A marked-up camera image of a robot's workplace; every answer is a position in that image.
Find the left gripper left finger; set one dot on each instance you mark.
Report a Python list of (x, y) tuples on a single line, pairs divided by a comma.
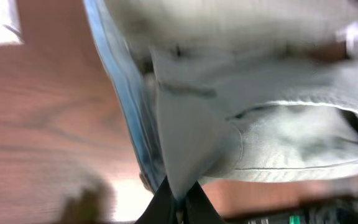
[(162, 207)]

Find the grey-green shorts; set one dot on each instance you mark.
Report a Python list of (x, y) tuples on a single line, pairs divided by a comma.
[(256, 91)]

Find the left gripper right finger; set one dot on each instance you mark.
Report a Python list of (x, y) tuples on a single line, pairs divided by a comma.
[(198, 208)]

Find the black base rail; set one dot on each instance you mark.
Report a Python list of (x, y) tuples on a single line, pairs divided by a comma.
[(334, 212)]

